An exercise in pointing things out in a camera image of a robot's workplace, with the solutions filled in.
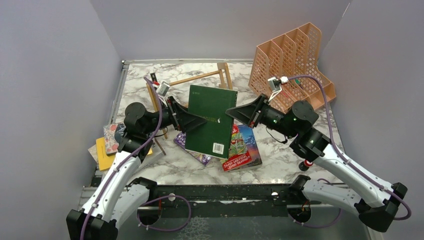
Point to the blue book under red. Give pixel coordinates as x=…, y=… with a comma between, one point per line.
x=253, y=150

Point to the red black small bottle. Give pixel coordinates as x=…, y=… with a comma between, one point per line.
x=305, y=165

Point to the red 13-storey treehouse book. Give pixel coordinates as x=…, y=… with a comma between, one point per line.
x=238, y=154

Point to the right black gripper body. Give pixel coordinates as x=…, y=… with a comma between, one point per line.
x=274, y=118

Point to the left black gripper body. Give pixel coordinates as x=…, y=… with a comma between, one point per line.
x=154, y=123

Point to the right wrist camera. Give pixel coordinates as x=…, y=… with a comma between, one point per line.
x=276, y=85

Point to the floral little women book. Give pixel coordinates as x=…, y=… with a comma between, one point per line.
x=113, y=134

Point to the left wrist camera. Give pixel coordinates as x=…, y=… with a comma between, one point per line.
x=163, y=88

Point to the black moon and sixpence book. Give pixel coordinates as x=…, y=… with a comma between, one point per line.
x=154, y=79

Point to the white furniture book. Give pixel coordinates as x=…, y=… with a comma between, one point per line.
x=155, y=153

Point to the wooden book rack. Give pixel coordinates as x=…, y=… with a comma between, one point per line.
x=162, y=103

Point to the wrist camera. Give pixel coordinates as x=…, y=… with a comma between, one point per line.
x=163, y=88
x=276, y=85

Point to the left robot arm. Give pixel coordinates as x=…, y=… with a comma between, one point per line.
x=110, y=206

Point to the green alice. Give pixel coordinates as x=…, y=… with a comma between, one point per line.
x=214, y=137

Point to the orange plastic file organizer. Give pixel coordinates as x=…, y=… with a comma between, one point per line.
x=292, y=54

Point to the black front rail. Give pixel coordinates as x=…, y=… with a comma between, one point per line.
x=217, y=201

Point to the purple 52-storey treehouse book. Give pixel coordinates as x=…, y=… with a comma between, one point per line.
x=180, y=140

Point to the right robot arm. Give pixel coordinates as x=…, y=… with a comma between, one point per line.
x=374, y=200

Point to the red item in organizer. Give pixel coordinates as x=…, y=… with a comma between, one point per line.
x=285, y=94

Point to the yellow book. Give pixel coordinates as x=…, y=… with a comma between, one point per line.
x=105, y=161

